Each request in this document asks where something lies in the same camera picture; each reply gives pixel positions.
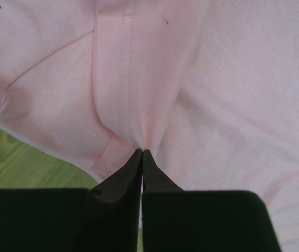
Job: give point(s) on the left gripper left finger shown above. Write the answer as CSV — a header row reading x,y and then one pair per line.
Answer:
x,y
103,218

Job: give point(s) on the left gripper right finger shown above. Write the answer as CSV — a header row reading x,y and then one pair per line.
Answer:
x,y
178,220

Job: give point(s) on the light pink t shirt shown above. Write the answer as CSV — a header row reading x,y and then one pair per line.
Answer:
x,y
211,88

